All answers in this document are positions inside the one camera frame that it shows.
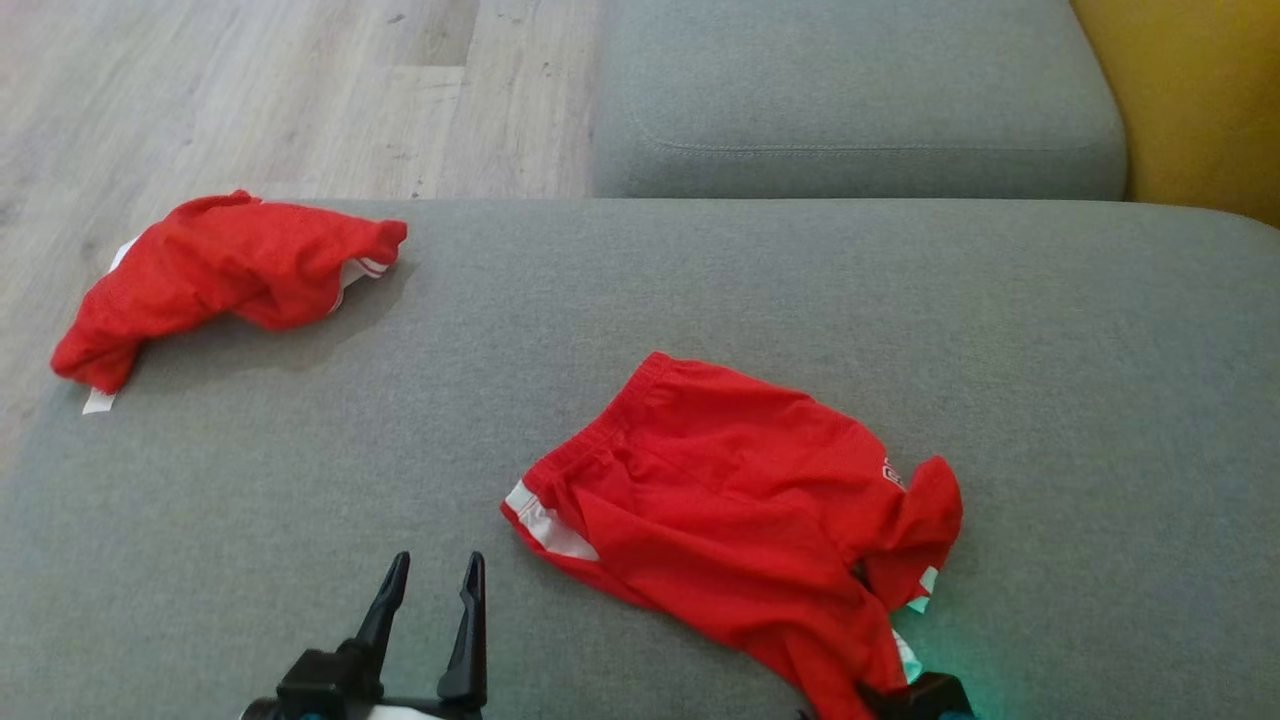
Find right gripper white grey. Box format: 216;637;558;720
858;672;976;720

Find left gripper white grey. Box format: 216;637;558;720
240;551;488;720

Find red shorts with white stripe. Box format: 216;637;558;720
500;350;966;720

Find red jersey with white stripes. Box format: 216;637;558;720
50;190;409;416

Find large grey sofa seat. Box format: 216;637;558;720
0;197;1280;720

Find small grey sofa cushion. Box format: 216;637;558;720
592;0;1129;201

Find yellow fabric cushion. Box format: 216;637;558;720
1070;0;1280;229

